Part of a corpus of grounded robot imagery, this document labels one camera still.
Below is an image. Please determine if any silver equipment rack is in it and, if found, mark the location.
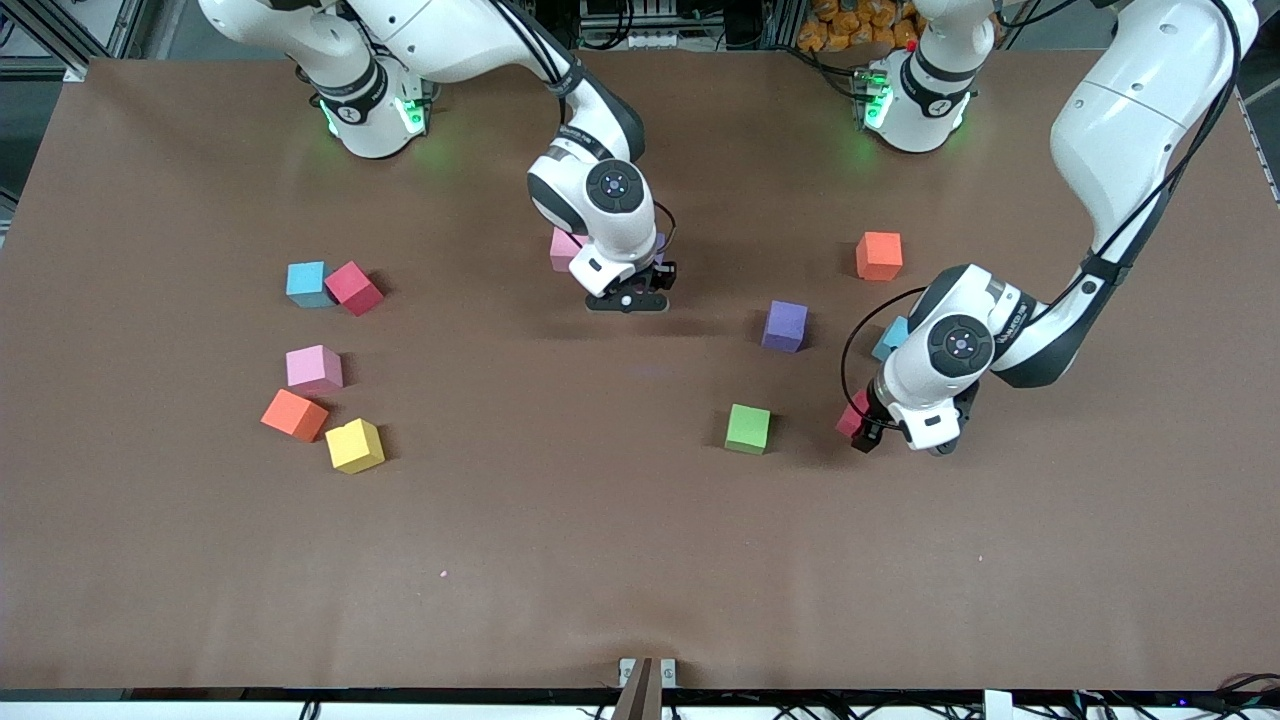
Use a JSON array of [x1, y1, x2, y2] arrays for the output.
[[578, 0, 701, 51]]

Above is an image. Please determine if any orange foam cube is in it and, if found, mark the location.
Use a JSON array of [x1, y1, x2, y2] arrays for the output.
[[261, 389, 330, 444], [856, 232, 904, 282]]

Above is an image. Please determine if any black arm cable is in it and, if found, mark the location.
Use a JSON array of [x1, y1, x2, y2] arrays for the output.
[[840, 0, 1246, 421], [485, 0, 677, 263]]

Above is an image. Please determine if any bag of orange fruit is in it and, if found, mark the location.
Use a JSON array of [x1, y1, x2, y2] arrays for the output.
[[797, 0, 916, 53]]

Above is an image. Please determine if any metal table edge bracket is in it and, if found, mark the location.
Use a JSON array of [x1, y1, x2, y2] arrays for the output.
[[618, 657, 678, 720]]

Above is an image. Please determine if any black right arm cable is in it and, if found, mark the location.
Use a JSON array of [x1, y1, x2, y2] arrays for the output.
[[485, 0, 677, 263]]

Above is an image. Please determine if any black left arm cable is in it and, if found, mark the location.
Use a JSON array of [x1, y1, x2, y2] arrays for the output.
[[840, 0, 1246, 421]]

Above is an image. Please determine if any green foam cube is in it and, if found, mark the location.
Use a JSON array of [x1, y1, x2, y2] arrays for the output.
[[725, 404, 772, 456]]

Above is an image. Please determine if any yellow foam cube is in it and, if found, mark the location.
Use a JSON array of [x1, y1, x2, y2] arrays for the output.
[[325, 418, 387, 475]]

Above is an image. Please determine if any aluminium frame profile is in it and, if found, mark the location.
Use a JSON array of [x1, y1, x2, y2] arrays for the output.
[[1198, 0, 1280, 73], [0, 0, 151, 83]]

